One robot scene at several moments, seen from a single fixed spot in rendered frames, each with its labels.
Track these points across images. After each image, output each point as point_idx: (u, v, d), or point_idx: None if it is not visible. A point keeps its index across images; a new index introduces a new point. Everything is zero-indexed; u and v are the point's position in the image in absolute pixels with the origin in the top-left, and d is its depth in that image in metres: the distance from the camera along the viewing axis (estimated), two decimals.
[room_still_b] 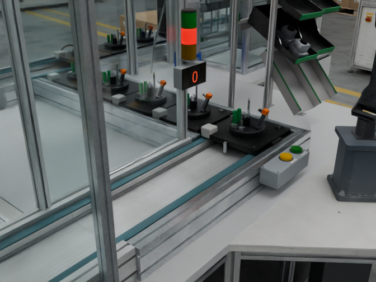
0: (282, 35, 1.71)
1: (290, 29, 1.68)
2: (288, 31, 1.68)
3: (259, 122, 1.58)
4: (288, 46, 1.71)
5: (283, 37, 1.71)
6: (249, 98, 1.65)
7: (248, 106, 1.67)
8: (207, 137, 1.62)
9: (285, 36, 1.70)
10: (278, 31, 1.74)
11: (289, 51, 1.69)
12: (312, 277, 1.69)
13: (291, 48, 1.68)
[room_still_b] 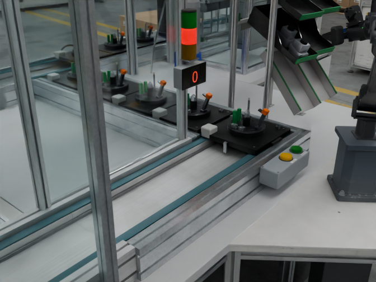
0: (282, 35, 1.71)
1: (290, 29, 1.68)
2: (288, 31, 1.68)
3: (259, 122, 1.58)
4: (288, 46, 1.71)
5: (283, 37, 1.71)
6: (249, 98, 1.65)
7: (248, 106, 1.67)
8: (207, 137, 1.62)
9: (285, 36, 1.70)
10: (278, 31, 1.74)
11: (289, 51, 1.69)
12: (312, 277, 1.69)
13: (291, 48, 1.68)
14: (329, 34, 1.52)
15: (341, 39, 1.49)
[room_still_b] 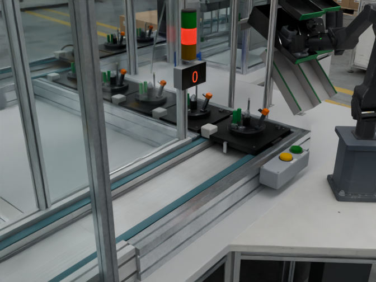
0: (282, 35, 1.71)
1: (290, 29, 1.68)
2: (288, 31, 1.68)
3: (259, 122, 1.58)
4: (288, 46, 1.71)
5: (283, 37, 1.71)
6: (249, 98, 1.65)
7: (248, 106, 1.67)
8: (207, 137, 1.62)
9: (285, 36, 1.70)
10: (278, 31, 1.74)
11: (289, 51, 1.69)
12: (312, 277, 1.69)
13: (291, 48, 1.68)
14: None
15: (304, 47, 1.59)
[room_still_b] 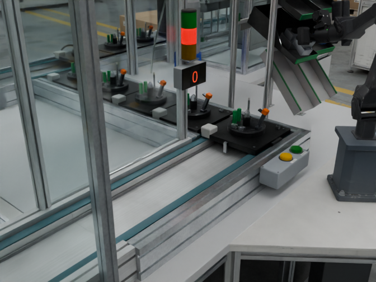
0: (286, 37, 1.70)
1: (292, 32, 1.68)
2: (291, 33, 1.68)
3: (259, 122, 1.58)
4: (294, 38, 1.68)
5: (286, 39, 1.70)
6: (249, 98, 1.65)
7: (248, 106, 1.67)
8: (207, 137, 1.62)
9: (287, 37, 1.70)
10: (282, 33, 1.74)
11: (294, 44, 1.66)
12: (312, 277, 1.69)
13: (296, 42, 1.65)
14: None
15: (310, 40, 1.56)
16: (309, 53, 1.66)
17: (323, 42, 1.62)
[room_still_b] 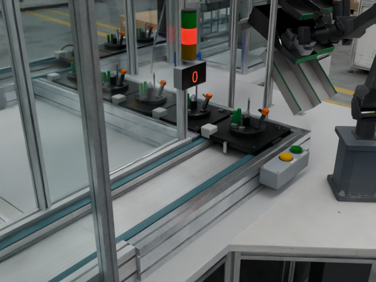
0: (286, 37, 1.70)
1: (293, 32, 1.68)
2: (292, 33, 1.68)
3: (259, 122, 1.58)
4: (294, 38, 1.68)
5: (286, 39, 1.70)
6: (249, 98, 1.65)
7: (248, 106, 1.67)
8: (207, 137, 1.62)
9: (288, 38, 1.69)
10: (283, 34, 1.74)
11: (295, 44, 1.66)
12: (312, 277, 1.69)
13: (297, 42, 1.65)
14: None
15: (311, 40, 1.56)
16: (309, 53, 1.66)
17: (324, 42, 1.62)
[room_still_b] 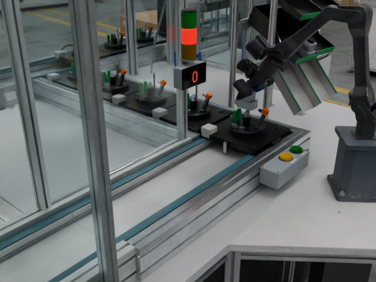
0: (302, 48, 1.68)
1: (309, 42, 1.66)
2: (309, 43, 1.66)
3: (259, 122, 1.58)
4: (235, 103, 1.63)
5: (302, 49, 1.68)
6: None
7: None
8: (207, 137, 1.62)
9: (304, 48, 1.67)
10: None
11: (238, 106, 1.60)
12: (312, 277, 1.69)
13: (239, 102, 1.59)
14: None
15: (250, 88, 1.51)
16: (257, 106, 1.59)
17: (262, 88, 1.58)
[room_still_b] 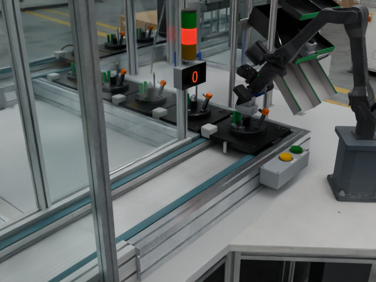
0: (302, 48, 1.68)
1: (309, 42, 1.66)
2: (309, 43, 1.66)
3: (259, 122, 1.58)
4: (235, 108, 1.64)
5: (302, 49, 1.68)
6: None
7: None
8: (207, 137, 1.62)
9: (304, 48, 1.67)
10: None
11: (238, 111, 1.61)
12: (312, 277, 1.69)
13: (239, 107, 1.60)
14: None
15: (250, 94, 1.52)
16: (257, 111, 1.60)
17: (262, 93, 1.59)
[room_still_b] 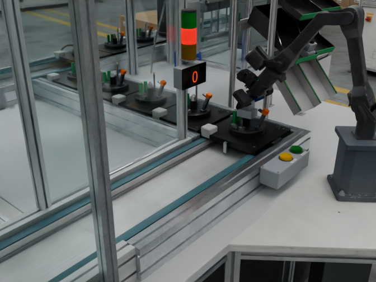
0: None
1: (309, 42, 1.66)
2: (309, 43, 1.66)
3: (259, 122, 1.58)
4: None
5: (302, 49, 1.68)
6: None
7: None
8: (207, 137, 1.62)
9: (304, 48, 1.67)
10: None
11: (238, 115, 1.62)
12: (312, 277, 1.69)
13: (239, 111, 1.61)
14: None
15: (250, 98, 1.53)
16: (257, 114, 1.61)
17: (262, 97, 1.60)
